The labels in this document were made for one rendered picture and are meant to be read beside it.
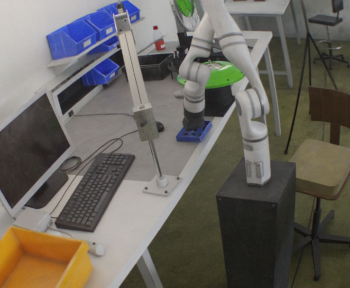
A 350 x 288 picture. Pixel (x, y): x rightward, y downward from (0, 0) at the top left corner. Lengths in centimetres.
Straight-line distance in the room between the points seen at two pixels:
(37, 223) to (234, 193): 68
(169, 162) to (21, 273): 73
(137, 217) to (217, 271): 107
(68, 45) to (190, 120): 89
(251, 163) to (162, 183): 30
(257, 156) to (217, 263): 109
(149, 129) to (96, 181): 31
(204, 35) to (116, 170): 57
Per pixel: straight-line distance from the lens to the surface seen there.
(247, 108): 124
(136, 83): 132
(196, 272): 227
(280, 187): 137
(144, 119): 124
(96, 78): 236
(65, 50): 215
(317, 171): 184
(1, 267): 121
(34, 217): 136
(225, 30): 130
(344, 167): 186
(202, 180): 300
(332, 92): 200
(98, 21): 249
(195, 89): 141
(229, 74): 172
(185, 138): 159
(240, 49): 128
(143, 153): 159
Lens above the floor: 167
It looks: 28 degrees down
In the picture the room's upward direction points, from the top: 14 degrees counter-clockwise
